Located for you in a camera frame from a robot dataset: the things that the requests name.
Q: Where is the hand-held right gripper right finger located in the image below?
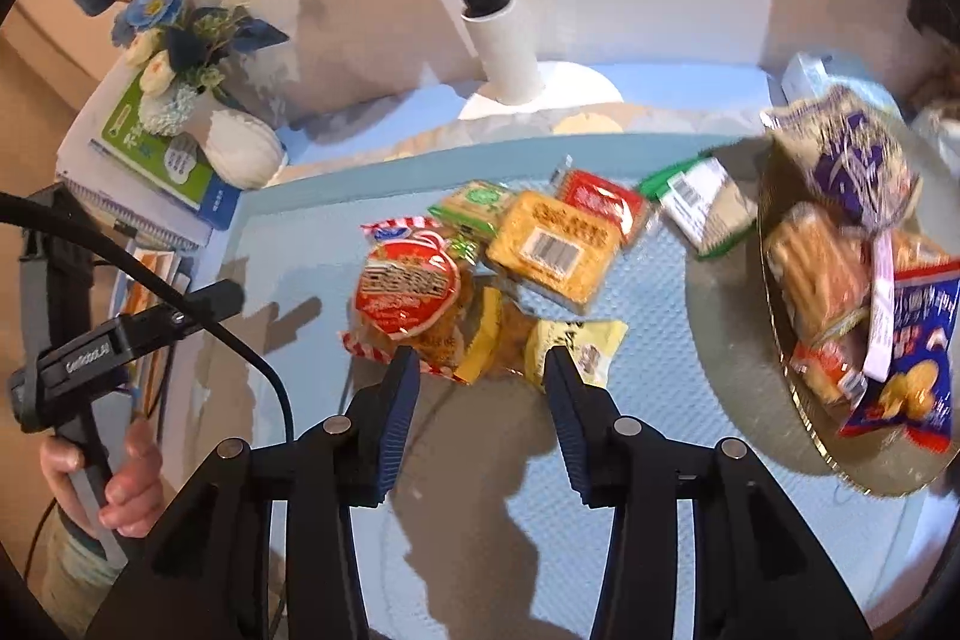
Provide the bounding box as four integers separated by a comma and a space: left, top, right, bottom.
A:
544, 346, 875, 640

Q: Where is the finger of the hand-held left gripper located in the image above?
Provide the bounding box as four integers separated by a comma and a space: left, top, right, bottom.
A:
112, 280, 247, 361

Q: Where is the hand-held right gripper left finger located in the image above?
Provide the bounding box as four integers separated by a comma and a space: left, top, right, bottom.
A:
97, 346, 421, 640

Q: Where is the pale yellow snack packet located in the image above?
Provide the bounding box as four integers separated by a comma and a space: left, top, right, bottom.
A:
523, 319, 629, 390

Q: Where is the red label cracker packet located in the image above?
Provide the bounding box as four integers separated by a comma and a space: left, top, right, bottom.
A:
341, 218, 481, 380

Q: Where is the orange cake packet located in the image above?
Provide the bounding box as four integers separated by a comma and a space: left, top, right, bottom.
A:
480, 190, 625, 316

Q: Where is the gold round tray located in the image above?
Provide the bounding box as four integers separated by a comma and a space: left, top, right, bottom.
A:
756, 137, 960, 500

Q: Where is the green white snack packet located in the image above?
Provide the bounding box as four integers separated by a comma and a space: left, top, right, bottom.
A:
637, 155, 760, 260

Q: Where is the person's left forearm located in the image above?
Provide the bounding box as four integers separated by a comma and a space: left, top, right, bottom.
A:
26, 512, 132, 618

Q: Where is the person's left hand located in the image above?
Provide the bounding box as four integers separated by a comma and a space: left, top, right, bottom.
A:
37, 419, 167, 537

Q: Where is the pile of flat books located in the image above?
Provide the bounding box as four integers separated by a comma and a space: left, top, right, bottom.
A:
112, 235, 200, 408

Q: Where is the blue textured mat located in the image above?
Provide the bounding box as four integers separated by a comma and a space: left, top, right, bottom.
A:
161, 134, 960, 640

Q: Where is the white spiral notebook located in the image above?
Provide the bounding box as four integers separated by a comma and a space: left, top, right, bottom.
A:
56, 156, 215, 251

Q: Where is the green cover book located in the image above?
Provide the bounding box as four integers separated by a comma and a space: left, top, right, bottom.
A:
90, 77, 242, 230

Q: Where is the white ribbed vase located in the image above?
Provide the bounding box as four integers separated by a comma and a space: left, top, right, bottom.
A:
202, 107, 290, 191

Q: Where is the artificial flower bouquet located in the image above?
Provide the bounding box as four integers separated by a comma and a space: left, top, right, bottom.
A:
64, 0, 290, 136

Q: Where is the clear bread stick packet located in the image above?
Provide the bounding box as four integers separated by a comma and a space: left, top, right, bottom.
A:
763, 201, 893, 405

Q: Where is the blue red snack packet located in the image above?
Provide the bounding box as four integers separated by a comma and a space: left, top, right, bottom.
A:
838, 261, 960, 455

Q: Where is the dark purple snack bag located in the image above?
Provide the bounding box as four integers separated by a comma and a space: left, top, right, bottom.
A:
761, 85, 923, 236

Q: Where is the black cable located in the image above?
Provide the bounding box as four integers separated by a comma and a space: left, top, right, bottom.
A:
0, 190, 297, 453

